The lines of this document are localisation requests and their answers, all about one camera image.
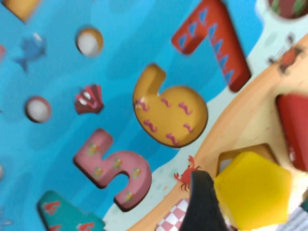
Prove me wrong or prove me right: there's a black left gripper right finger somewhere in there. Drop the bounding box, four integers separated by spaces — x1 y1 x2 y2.
285 206 308 231

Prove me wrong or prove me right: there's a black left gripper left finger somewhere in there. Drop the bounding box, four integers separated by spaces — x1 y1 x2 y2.
182 170 229 231

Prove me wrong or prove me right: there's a yellow pentagon piece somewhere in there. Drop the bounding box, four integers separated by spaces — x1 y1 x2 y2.
214 151 293 231

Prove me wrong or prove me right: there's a red triangle piece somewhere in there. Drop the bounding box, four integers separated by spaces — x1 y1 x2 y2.
276 93 308 172

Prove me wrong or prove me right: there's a colourful wooden number puzzle board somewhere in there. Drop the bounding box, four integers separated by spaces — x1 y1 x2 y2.
0 0 308 231

